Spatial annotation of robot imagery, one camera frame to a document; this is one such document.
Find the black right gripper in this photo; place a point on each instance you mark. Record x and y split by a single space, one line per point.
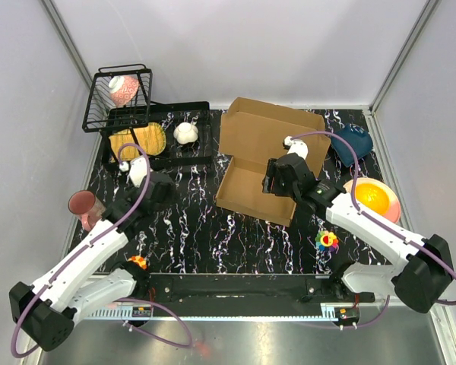
270 172

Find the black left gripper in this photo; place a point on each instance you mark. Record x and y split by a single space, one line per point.
172 195

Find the colourful flower toy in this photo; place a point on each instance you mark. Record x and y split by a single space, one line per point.
326 241

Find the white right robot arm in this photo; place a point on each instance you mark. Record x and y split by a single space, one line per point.
419 268

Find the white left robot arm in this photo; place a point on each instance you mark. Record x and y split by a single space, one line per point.
48 309

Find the yellow woven plate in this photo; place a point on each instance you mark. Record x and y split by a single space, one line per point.
151 138

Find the orange striped toy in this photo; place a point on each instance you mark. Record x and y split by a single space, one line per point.
137 262

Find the pink mug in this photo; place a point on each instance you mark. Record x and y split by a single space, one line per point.
87 208

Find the dark blue bowl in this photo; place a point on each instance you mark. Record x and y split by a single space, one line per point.
358 138

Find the orange bowl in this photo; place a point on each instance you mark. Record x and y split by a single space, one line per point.
373 197

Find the pink patterned bowl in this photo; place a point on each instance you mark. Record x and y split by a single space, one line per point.
123 89

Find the pink plate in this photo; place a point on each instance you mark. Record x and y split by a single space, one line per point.
394 212

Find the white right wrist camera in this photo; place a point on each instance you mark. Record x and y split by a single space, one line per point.
296 146

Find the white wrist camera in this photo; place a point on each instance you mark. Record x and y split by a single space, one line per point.
137 170
296 146

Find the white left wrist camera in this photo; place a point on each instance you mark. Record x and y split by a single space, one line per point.
137 170

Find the black wire dish rack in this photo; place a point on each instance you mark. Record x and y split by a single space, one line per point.
104 117

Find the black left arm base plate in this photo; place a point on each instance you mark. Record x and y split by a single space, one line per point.
222 291

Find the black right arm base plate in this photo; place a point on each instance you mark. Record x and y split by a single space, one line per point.
326 289

